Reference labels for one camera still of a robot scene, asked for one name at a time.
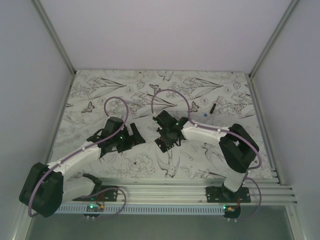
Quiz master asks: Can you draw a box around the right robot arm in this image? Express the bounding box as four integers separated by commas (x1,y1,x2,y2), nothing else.
152,110,259,203

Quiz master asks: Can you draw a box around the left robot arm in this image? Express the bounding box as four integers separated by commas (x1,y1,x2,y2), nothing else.
19,117,146,218

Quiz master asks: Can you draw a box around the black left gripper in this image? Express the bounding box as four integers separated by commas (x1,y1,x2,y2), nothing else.
112,123,145,153

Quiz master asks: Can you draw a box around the controller board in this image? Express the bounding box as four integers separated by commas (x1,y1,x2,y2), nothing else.
223,205,241,222
83,204,104,220

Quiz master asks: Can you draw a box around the black fuse box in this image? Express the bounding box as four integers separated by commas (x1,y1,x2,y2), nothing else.
155,137,174,153

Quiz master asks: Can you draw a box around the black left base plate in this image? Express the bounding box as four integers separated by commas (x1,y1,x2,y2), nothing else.
73,185,119,202

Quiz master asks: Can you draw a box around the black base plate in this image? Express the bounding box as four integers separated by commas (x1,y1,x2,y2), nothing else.
205,186,251,204
73,185,119,202

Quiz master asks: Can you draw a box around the black handled screwdriver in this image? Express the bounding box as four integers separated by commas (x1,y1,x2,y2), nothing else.
209,96,220,115

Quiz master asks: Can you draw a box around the slotted cable duct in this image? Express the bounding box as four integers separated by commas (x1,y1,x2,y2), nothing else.
56,203,224,216

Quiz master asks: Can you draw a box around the left controller board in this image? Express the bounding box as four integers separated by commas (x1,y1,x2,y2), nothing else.
83,204,104,220

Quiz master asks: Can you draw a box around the right controller board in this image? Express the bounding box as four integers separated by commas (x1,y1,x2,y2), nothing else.
223,205,241,222

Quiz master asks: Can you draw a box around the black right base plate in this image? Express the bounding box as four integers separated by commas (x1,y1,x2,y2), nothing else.
205,186,251,204

